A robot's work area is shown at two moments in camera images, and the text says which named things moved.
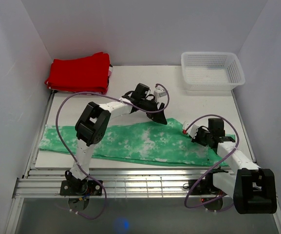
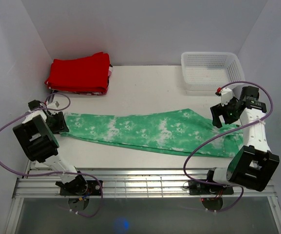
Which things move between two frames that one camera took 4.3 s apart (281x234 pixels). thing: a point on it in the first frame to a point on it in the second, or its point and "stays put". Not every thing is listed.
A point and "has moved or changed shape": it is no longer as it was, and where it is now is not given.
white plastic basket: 212,71 stays put
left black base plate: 95,187 stays put
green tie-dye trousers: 166,142 has moved or changed shape
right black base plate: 204,186 stays put
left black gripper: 158,117 to 62,125
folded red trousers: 88,74 stays put
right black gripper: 196,140 to 218,110
